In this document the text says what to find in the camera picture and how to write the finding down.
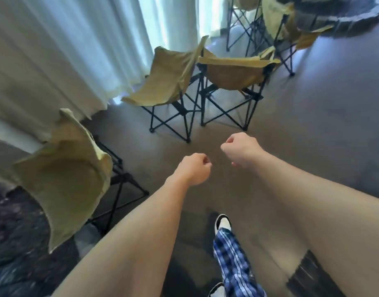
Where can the white sheer curtain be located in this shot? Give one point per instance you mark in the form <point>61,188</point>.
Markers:
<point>69,52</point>

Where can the person's right forearm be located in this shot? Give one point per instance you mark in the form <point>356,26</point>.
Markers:
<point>316,213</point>

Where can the person's shoe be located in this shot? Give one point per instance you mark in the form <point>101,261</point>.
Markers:
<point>223,222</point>
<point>216,290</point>

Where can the person's right hand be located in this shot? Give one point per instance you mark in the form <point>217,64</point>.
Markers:
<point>243,149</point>

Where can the person's left forearm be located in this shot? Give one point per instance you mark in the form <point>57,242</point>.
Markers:
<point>130,244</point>

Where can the blue plaid trousers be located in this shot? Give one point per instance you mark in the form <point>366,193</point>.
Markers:
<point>236,266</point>

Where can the person's left shoe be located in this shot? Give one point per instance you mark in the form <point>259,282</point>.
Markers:
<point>216,290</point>

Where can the person's left hand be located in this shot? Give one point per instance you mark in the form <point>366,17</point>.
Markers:
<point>192,170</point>

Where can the person's right shoe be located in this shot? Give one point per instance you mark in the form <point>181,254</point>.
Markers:
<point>223,222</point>

